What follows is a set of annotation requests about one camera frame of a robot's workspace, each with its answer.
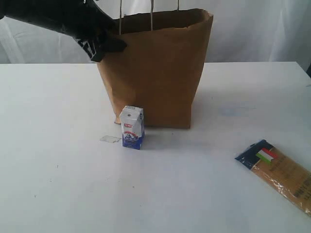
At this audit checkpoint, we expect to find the brown paper shopping bag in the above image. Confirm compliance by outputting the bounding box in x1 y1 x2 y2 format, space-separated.
97 9 213 129

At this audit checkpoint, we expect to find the small blue white milk carton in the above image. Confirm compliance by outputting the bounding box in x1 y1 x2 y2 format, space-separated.
119 106 145 150

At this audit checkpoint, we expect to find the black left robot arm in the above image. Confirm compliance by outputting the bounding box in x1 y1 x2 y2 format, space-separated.
0 0 127 62

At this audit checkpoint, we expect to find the white backdrop curtain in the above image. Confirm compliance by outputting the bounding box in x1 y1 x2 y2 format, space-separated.
0 0 311 69

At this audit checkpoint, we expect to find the spaghetti packet with Italian flag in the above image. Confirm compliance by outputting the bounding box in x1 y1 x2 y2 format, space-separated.
235 140 311 216

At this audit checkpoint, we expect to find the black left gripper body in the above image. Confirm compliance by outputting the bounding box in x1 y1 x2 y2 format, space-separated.
48 0 115 39

